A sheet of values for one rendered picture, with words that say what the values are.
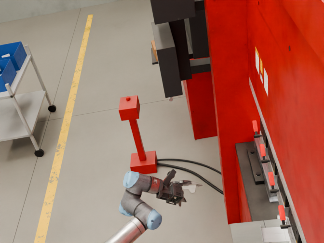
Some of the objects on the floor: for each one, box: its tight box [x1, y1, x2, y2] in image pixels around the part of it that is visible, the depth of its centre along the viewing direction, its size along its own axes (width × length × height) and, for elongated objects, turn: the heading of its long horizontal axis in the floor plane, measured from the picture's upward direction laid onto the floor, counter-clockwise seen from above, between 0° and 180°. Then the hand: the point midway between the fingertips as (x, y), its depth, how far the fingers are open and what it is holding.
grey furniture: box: [0, 44, 56, 157], centre depth 440 cm, size 90×67×95 cm
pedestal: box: [119, 95, 158, 174], centre depth 366 cm, size 20×25×83 cm
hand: (194, 192), depth 184 cm, fingers open, 14 cm apart
